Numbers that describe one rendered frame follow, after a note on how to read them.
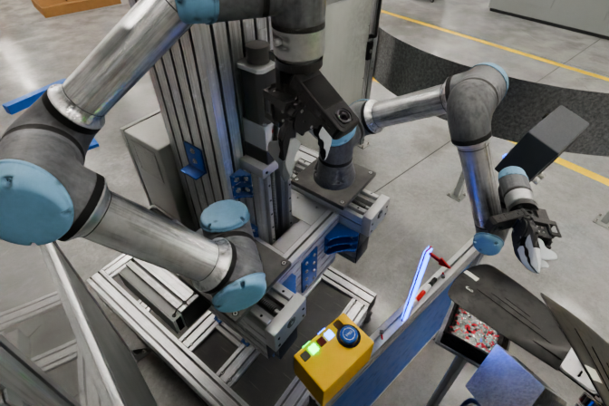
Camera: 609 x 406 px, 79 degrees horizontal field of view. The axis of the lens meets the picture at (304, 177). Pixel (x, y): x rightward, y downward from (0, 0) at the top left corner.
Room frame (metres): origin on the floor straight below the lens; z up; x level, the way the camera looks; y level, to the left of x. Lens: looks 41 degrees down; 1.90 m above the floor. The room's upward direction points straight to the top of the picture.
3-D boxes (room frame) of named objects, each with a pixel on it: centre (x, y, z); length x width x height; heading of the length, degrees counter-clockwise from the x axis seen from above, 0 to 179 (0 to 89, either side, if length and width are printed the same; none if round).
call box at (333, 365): (0.37, -0.07, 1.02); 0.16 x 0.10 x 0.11; 131
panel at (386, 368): (0.63, -0.37, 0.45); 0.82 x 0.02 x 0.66; 131
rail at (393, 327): (0.63, -0.37, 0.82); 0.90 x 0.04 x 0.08; 131
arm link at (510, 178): (0.80, -0.61, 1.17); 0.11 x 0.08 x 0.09; 168
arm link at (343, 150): (1.01, -0.11, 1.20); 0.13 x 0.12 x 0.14; 144
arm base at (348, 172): (1.00, -0.11, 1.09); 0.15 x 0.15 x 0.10
